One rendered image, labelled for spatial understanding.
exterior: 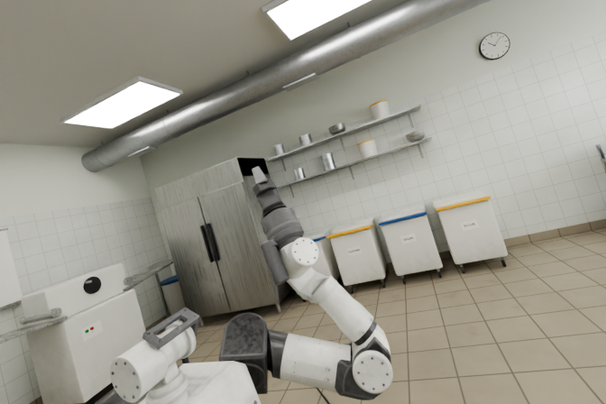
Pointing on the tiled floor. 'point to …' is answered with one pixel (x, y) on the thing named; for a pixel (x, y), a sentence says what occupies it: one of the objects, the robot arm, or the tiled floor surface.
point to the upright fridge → (219, 239)
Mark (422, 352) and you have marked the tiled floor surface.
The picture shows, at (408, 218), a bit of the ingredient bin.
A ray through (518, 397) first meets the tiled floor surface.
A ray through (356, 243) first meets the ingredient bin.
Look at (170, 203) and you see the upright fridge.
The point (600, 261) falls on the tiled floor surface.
